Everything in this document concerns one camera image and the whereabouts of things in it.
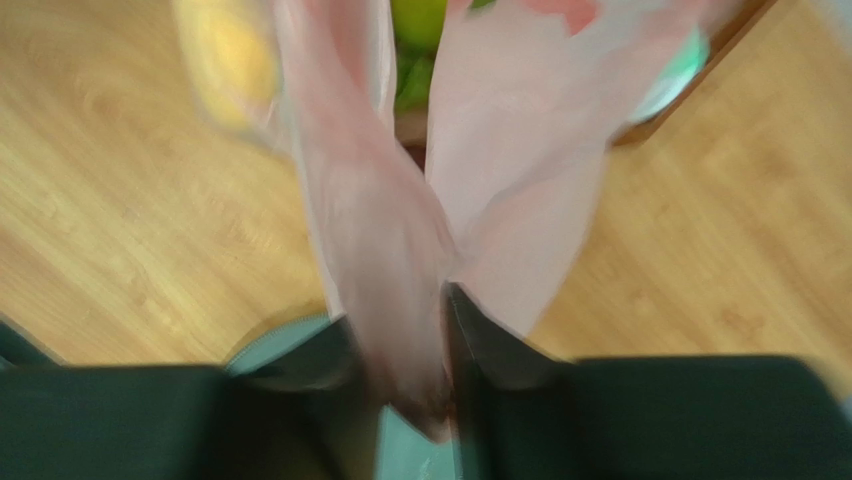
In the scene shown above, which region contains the green fake apple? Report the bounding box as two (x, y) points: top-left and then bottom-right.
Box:
(390, 1), (447, 115)

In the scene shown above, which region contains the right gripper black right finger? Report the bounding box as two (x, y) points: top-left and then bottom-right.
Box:
(445, 284), (851, 479)

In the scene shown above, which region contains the grey round plate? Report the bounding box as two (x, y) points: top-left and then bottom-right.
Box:
(225, 314), (462, 479)

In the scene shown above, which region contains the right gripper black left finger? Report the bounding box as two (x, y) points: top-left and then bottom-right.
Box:
(1, 321), (378, 479)

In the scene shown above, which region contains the teal white sock right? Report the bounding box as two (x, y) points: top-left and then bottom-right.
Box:
(628, 27), (710, 125)

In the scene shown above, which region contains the pink translucent plastic bag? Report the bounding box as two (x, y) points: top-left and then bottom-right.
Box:
(270, 1), (727, 441)

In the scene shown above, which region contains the wooden compartment tray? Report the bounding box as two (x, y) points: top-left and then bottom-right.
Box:
(608, 0), (780, 149)

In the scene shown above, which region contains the yellow fake fruit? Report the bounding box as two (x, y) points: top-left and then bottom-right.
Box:
(172, 1), (282, 134)

